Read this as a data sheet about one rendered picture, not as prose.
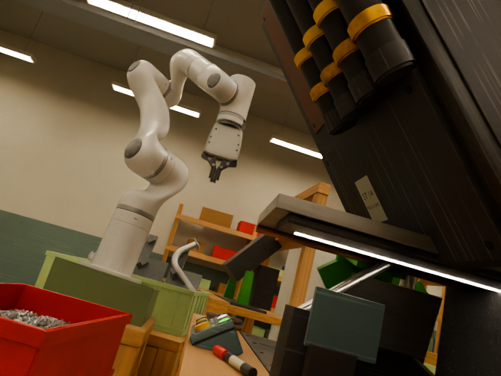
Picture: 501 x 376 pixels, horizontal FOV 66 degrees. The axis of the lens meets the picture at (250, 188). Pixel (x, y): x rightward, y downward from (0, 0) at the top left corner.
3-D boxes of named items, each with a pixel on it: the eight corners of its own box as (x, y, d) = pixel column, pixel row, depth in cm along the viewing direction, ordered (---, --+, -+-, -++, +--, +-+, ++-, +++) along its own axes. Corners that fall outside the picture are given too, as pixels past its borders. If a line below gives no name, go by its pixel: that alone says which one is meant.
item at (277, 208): (273, 216, 45) (279, 192, 46) (254, 232, 61) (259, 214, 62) (577, 304, 48) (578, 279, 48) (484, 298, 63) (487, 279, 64)
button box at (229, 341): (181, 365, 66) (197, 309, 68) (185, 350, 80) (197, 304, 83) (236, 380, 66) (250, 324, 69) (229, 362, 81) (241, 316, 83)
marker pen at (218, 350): (256, 380, 53) (259, 368, 54) (246, 379, 53) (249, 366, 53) (219, 355, 65) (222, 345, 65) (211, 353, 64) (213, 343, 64)
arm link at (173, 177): (107, 206, 119) (138, 138, 126) (150, 227, 133) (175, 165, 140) (133, 210, 112) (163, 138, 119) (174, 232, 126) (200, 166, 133)
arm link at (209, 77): (184, 39, 127) (229, 71, 107) (215, 67, 139) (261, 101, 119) (167, 60, 128) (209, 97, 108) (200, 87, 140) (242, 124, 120)
